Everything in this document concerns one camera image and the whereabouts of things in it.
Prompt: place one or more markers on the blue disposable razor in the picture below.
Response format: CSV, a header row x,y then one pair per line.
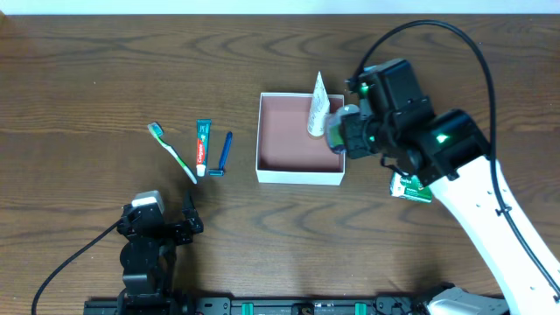
x,y
220,170

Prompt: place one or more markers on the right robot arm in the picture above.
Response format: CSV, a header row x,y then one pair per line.
x,y
449,155

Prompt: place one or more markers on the green white toothbrush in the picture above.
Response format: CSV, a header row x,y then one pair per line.
x,y
157,132

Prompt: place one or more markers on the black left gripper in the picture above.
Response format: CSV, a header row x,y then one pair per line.
x,y
176,230

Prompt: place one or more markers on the Colgate toothpaste tube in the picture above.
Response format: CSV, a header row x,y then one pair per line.
x,y
203,133

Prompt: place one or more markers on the white square cardboard box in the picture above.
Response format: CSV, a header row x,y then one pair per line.
x,y
285,151

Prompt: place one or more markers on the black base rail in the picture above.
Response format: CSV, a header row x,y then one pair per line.
x,y
387,305

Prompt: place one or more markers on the clear pump sanitizer bottle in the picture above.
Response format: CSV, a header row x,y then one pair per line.
x,y
333,125

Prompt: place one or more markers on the green soap bar pack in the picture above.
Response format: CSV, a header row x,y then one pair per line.
x,y
409,188

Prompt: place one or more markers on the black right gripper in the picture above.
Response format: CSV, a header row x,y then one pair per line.
x,y
354,136

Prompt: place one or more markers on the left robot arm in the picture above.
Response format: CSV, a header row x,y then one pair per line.
x,y
148,259

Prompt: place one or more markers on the white lotion tube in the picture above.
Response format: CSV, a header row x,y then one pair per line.
x,y
319,109

